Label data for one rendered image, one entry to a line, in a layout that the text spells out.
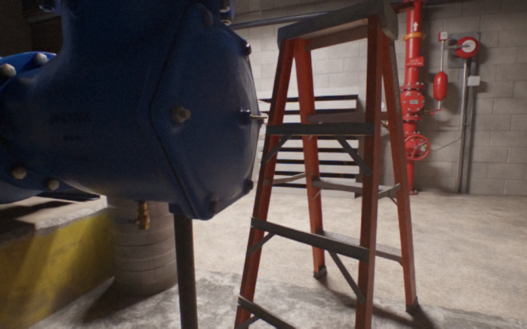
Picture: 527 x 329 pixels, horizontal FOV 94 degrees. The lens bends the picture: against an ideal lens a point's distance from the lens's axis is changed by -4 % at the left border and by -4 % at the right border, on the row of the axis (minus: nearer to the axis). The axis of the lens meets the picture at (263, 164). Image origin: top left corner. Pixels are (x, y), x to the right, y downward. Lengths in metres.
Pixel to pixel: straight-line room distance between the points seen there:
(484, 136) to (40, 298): 4.43
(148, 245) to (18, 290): 0.51
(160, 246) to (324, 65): 3.31
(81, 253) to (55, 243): 0.15
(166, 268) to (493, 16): 4.38
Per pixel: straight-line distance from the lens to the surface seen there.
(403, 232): 1.17
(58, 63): 0.90
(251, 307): 1.02
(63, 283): 1.60
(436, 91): 3.85
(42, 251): 1.50
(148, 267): 1.47
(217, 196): 0.71
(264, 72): 4.20
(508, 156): 4.39
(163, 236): 1.43
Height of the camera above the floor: 0.80
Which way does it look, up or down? 7 degrees down
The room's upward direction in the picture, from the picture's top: straight up
